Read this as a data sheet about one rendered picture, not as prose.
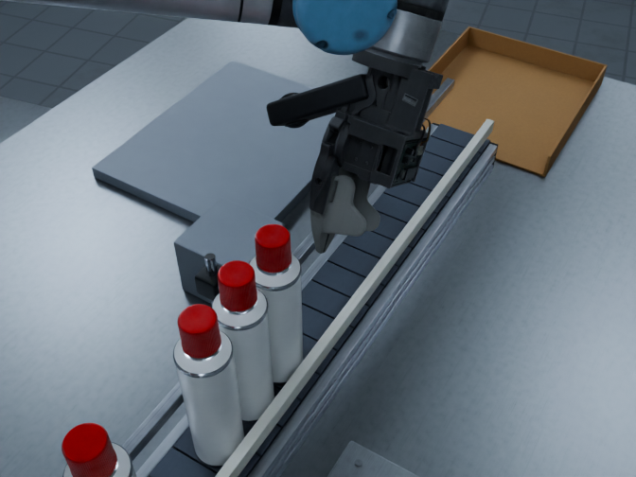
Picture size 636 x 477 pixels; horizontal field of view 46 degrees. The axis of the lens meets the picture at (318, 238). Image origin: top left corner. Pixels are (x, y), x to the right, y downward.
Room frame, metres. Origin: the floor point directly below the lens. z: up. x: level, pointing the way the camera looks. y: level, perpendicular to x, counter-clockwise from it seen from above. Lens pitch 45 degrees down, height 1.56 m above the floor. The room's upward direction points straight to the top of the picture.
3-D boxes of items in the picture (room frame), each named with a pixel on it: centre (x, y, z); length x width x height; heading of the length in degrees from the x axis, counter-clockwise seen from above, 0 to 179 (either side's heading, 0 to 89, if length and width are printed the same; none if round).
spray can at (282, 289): (0.49, 0.04, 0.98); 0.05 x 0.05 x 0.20
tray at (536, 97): (1.07, -0.31, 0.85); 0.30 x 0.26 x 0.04; 149
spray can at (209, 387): (0.39, 0.10, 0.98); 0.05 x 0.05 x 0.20
